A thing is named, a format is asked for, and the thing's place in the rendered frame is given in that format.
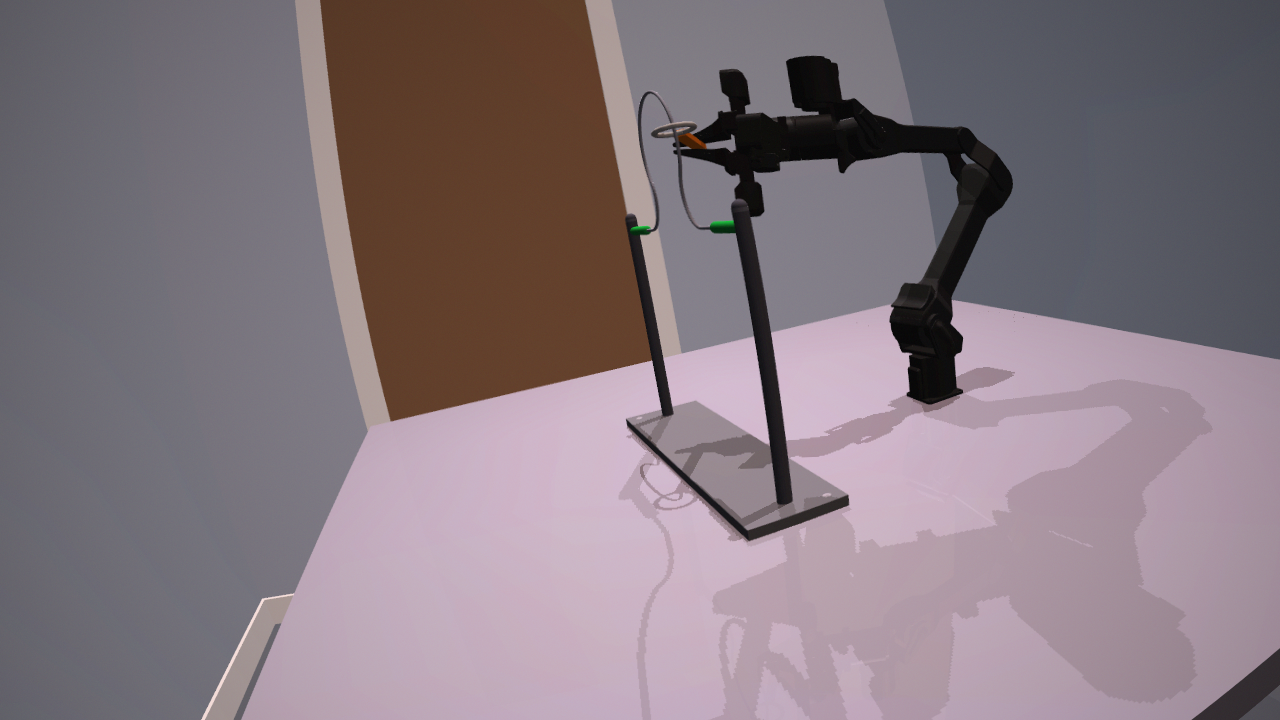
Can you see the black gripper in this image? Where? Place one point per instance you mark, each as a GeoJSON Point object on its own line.
{"type": "Point", "coordinates": [734, 85]}

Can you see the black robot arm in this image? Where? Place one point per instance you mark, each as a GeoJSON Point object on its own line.
{"type": "Point", "coordinates": [922, 313]}

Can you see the orange handle with grey loop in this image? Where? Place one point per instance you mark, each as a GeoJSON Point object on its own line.
{"type": "Point", "coordinates": [684, 135]}

